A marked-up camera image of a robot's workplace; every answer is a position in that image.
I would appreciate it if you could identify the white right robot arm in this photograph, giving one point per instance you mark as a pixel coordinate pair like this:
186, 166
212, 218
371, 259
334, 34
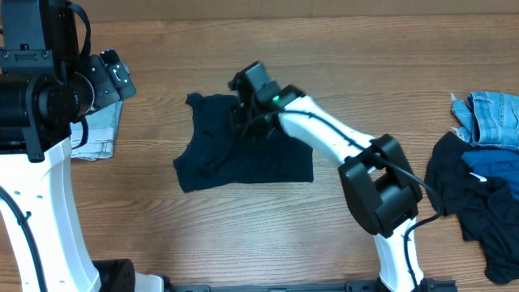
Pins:
381, 191

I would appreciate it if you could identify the folded light blue jeans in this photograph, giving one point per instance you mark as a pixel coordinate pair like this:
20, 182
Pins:
98, 140

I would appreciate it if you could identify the blue denim jeans pile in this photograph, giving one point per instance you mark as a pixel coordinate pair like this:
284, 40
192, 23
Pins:
488, 119

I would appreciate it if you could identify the dark blue garment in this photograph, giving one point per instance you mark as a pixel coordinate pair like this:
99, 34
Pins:
491, 163

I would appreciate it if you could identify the black garment in pile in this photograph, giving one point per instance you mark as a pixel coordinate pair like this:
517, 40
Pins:
486, 210

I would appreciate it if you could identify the black t-shirt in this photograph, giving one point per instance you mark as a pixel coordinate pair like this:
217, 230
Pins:
215, 157

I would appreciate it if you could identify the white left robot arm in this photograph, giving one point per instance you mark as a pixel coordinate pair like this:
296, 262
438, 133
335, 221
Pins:
37, 201

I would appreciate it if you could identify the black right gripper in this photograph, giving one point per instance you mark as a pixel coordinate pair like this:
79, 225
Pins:
239, 109

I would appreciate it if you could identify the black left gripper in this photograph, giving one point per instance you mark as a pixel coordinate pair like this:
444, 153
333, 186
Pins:
98, 71

